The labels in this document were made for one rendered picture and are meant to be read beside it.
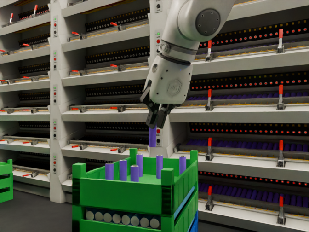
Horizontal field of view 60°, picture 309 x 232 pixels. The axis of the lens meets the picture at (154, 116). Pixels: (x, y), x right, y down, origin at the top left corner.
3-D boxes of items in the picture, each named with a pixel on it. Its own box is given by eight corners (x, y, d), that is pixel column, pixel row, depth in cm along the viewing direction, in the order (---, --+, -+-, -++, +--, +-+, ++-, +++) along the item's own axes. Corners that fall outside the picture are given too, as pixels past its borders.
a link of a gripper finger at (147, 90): (137, 92, 58) (145, 110, 62) (165, 73, 60) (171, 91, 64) (134, 90, 59) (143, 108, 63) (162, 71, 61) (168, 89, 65)
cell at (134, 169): (137, 196, 56) (137, 165, 56) (128, 196, 57) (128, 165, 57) (140, 194, 58) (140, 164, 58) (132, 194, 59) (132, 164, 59)
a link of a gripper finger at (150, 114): (151, 103, 61) (143, 130, 63) (162, 104, 63) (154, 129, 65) (144, 98, 63) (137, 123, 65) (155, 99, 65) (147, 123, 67)
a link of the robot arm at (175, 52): (174, 46, 54) (170, 60, 55) (204, 53, 59) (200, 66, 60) (152, 36, 60) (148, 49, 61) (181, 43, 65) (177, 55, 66)
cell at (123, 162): (124, 187, 64) (125, 159, 64) (117, 186, 65) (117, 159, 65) (128, 185, 66) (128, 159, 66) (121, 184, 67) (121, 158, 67)
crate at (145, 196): (172, 217, 46) (172, 170, 46) (71, 205, 52) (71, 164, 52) (198, 179, 74) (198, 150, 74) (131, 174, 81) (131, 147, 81)
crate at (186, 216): (172, 264, 46) (172, 217, 46) (71, 246, 52) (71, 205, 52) (198, 208, 74) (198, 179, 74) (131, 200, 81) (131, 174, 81)
